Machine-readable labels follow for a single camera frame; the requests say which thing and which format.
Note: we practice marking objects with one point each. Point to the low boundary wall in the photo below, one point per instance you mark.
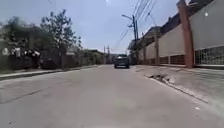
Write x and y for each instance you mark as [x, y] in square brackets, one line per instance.
[81, 59]

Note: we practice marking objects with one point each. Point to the dark vehicle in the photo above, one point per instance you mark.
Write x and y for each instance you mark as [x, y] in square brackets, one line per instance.
[121, 61]

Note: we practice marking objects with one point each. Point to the grey concrete road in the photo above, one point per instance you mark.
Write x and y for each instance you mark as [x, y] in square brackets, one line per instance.
[100, 100]

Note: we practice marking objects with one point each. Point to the raised concrete kerb strip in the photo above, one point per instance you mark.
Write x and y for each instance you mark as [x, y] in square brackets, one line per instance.
[26, 73]

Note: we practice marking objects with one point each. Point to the utility pole with street lamp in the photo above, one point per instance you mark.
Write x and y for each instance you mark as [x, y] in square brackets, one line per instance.
[134, 30]

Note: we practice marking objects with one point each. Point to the row of trees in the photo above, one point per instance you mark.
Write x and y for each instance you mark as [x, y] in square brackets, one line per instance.
[56, 30]

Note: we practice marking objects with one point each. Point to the pale building with red pillars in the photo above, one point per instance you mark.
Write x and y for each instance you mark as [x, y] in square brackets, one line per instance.
[206, 30]

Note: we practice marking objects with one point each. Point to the cracked concrete sidewalk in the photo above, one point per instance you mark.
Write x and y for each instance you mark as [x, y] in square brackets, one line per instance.
[196, 80]

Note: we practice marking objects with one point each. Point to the dark building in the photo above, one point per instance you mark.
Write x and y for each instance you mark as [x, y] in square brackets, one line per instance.
[148, 35]

